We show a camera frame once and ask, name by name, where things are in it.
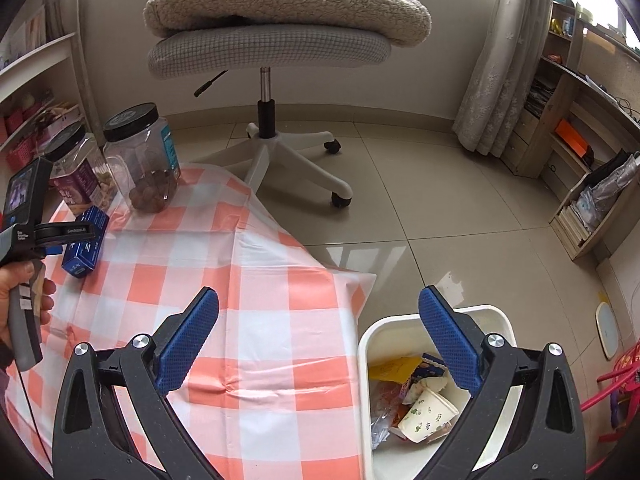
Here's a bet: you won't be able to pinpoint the orange white checked tablecloth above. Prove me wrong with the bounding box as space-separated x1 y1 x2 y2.
0 162 379 480

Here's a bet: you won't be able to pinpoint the clear jar with black lid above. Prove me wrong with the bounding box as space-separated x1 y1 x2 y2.
102 102 181 214

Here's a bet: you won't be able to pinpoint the silver foil bag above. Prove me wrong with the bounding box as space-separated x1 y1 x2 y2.
575 151 640 227

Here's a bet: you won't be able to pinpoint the white paper cup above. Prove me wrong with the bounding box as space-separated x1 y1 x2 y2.
397 387 460 445

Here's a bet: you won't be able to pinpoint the white storage shelf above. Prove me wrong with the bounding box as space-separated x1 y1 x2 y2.
0 30 97 177

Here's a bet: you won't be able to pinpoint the beige fleece blanket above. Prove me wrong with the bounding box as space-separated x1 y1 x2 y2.
144 0 433 47

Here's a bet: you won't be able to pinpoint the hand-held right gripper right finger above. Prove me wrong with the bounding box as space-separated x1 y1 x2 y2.
415 285 586 480

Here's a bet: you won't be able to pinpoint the wooden bookshelf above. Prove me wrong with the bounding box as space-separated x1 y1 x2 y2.
512 0 640 262

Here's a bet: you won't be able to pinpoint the orange flat box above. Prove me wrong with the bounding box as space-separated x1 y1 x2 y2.
554 118 592 159

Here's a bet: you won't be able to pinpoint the yellow snack packet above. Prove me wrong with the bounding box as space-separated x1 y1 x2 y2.
368 355 424 387

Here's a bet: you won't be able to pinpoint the white lace curtain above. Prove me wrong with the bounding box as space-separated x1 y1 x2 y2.
452 0 557 157

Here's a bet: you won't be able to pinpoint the light blue oval board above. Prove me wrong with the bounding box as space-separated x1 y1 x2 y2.
594 302 619 361

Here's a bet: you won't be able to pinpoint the grey swivel chair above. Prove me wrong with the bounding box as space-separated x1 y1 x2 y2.
132 0 401 209

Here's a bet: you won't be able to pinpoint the blue cardboard box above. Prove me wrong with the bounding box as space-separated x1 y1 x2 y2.
61 205 111 280

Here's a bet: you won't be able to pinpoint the brown round snacks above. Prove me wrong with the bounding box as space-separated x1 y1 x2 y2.
128 168 179 213

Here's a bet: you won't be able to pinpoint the person's left hand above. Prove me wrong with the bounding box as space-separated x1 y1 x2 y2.
0 259 57 349

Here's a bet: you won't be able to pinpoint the red plastic stool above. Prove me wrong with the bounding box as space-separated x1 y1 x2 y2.
579 339 640 445

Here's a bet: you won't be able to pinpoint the purple label plastic jar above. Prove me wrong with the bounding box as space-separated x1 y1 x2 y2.
42 122 119 217

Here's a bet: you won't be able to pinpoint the white plastic bin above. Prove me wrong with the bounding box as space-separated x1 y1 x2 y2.
357 304 519 480

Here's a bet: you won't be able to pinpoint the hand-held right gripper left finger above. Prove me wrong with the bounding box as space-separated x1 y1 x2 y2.
52 287 236 480

